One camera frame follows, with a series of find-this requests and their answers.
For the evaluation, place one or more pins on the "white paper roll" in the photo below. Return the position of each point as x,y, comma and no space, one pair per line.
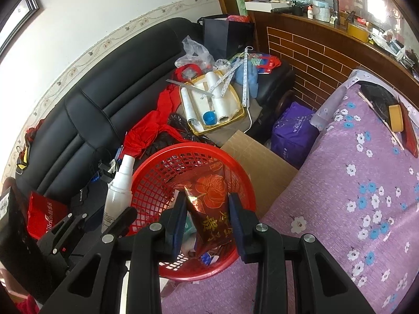
214,81
224,109
194,108

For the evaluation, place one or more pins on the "blue towel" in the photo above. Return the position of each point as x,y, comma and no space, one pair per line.
250,78

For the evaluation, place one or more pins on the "red plastic mesh basket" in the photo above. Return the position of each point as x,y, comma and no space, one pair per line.
154,176

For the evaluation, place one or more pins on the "black tube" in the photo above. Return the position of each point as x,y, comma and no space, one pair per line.
286,10

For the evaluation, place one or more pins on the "purple floral tablecloth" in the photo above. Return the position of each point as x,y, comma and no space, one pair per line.
327,219

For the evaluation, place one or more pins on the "black plastic bag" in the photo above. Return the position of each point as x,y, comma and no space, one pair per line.
378,99

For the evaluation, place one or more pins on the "red cloth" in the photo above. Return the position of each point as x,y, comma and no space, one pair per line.
144,130

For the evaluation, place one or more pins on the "framed wall picture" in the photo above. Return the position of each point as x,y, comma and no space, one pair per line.
18,19

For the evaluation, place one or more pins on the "red plastic bag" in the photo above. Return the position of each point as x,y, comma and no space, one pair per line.
238,19

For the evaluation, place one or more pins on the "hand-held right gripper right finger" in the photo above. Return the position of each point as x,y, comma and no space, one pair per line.
235,225

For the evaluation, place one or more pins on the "black leather sofa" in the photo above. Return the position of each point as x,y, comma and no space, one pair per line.
85,117

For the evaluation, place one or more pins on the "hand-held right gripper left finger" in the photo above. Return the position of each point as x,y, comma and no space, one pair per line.
178,225

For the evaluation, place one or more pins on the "cardboard sheet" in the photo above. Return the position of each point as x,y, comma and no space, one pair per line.
262,170

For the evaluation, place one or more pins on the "yellow-rimmed tray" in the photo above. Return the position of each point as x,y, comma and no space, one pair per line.
234,104

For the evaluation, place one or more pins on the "wooden brick-pattern counter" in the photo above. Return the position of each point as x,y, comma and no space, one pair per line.
320,62

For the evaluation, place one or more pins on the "red rose-print foil bag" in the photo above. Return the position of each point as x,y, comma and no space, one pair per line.
209,202

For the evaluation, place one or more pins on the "black lace cloth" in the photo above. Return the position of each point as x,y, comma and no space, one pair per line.
183,130

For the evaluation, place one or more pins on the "red packet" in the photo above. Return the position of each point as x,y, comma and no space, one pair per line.
410,130

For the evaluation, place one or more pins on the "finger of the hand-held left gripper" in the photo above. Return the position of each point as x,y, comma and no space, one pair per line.
65,229
122,222

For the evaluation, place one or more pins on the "blue round cap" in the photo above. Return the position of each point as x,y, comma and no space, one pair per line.
209,118

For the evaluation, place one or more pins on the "purple wrapped package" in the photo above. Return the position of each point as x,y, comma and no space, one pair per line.
293,134

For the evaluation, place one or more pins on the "colourful detergent bag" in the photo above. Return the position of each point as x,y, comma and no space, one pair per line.
265,63

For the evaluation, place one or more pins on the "white medicine box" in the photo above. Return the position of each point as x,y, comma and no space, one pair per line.
209,258

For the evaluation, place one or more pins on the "white flat box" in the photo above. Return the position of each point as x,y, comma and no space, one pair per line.
265,5

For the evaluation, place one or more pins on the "wooden chopsticks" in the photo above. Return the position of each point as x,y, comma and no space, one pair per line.
379,119

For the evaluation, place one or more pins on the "black bottle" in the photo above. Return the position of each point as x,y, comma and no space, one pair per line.
336,9

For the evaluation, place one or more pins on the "clear plastic bag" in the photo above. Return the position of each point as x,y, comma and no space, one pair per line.
193,52

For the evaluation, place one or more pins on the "yellow box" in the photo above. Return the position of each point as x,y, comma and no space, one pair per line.
357,32

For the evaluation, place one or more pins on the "black paper bag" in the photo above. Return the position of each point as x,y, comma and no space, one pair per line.
226,39

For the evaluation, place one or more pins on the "red printed bag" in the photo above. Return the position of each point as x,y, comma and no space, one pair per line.
45,212

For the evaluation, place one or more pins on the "white spray bottle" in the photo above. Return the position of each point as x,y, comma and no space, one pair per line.
119,189

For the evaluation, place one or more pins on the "white patterned jar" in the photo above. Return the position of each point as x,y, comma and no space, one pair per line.
321,11

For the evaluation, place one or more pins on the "metal ruler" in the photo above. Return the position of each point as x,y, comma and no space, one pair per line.
186,85

